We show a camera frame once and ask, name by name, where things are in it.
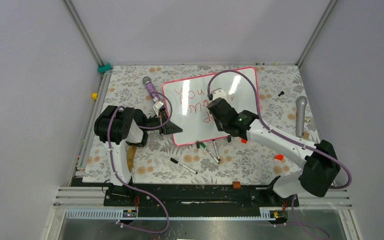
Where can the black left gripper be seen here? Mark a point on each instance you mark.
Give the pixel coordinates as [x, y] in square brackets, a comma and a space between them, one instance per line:
[170, 128]

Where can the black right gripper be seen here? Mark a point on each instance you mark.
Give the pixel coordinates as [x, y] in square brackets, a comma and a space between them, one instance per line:
[219, 127]

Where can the pink framed whiteboard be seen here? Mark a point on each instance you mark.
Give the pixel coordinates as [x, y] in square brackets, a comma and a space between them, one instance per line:
[187, 101]

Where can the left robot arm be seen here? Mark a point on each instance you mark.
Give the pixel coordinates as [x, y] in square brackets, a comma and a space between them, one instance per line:
[119, 127]

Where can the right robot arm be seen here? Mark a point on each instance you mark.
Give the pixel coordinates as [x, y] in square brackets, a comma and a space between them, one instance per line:
[317, 170]

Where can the blue capped marker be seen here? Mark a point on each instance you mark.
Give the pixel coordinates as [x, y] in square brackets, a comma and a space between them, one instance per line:
[216, 150]

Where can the black capped marker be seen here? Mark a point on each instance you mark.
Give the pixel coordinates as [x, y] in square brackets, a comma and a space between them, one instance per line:
[183, 166]

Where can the green capped marker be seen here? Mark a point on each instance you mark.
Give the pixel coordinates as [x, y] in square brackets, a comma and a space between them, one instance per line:
[210, 153]

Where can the purple glitter microphone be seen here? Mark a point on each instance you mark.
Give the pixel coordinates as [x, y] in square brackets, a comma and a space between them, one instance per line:
[151, 89]

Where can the wooden rolling pin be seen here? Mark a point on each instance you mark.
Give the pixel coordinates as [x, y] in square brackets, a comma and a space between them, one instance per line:
[130, 156]

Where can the red triangular block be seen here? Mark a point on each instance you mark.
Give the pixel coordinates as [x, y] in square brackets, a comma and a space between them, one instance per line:
[279, 157]

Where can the brown small cube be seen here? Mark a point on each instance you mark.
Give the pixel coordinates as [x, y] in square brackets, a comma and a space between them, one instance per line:
[236, 184]

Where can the silver microphone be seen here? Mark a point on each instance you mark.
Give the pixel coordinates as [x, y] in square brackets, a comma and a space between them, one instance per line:
[301, 103]

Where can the small wooden cube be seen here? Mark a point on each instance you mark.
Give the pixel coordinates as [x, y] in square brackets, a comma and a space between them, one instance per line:
[306, 135]

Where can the yellow small cube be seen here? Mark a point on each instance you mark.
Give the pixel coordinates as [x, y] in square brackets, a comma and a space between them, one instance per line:
[94, 96]

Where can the teal corner clamp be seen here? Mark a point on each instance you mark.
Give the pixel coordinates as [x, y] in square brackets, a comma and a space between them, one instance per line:
[104, 68]

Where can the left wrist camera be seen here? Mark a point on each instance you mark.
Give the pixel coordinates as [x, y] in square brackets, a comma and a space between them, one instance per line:
[158, 106]

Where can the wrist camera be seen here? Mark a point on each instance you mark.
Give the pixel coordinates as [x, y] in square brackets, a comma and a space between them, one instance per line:
[218, 93]
[158, 106]

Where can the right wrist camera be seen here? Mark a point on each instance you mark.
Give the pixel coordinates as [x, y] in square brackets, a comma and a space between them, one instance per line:
[218, 93]

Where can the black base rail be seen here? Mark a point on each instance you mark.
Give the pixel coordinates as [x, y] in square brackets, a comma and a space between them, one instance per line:
[195, 200]

